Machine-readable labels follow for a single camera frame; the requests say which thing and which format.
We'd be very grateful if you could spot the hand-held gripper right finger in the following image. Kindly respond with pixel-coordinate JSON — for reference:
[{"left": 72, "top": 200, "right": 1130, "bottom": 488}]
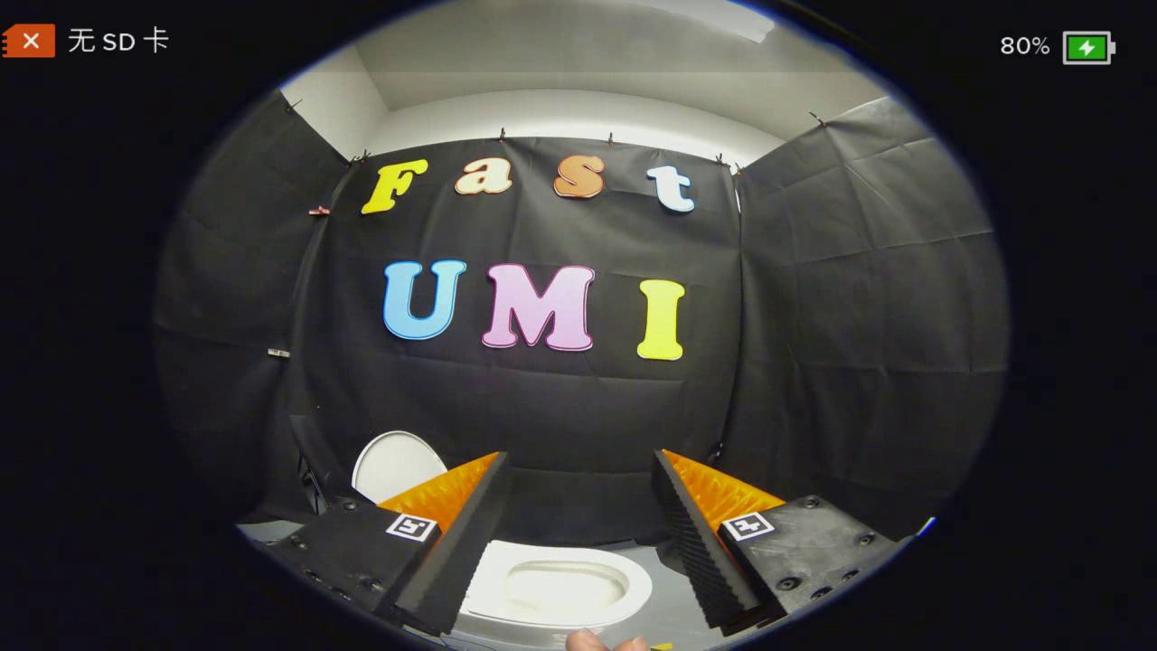
[{"left": 651, "top": 448, "right": 905, "bottom": 634}]

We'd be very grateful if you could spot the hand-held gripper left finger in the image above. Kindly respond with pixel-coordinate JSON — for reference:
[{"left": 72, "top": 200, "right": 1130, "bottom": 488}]
[{"left": 267, "top": 451, "right": 513, "bottom": 638}]

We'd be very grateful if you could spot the white toilet bowl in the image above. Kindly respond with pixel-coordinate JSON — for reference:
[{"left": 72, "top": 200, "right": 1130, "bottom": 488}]
[{"left": 456, "top": 540, "right": 654, "bottom": 631}]

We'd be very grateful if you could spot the black backdrop cloth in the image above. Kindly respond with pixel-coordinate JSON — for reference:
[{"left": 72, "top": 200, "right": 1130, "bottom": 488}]
[{"left": 152, "top": 90, "right": 1011, "bottom": 548}]

